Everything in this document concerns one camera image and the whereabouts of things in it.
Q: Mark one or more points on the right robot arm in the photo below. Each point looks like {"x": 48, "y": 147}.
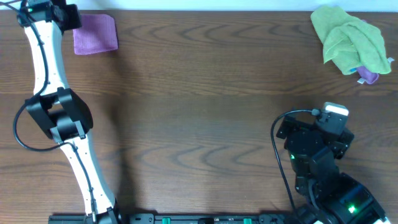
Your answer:
{"x": 332, "y": 196}

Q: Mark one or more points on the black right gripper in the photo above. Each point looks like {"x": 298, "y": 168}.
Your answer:
{"x": 290, "y": 122}

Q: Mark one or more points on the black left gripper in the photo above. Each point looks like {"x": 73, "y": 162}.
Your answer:
{"x": 69, "y": 17}

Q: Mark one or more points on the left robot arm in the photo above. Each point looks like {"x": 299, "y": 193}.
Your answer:
{"x": 59, "y": 112}

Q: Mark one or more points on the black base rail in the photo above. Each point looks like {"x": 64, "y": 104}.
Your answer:
{"x": 148, "y": 218}

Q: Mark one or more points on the green cloth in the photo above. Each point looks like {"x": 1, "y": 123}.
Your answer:
{"x": 349, "y": 42}

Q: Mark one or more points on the purple cloth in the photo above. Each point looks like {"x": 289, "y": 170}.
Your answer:
{"x": 366, "y": 76}
{"x": 97, "y": 34}

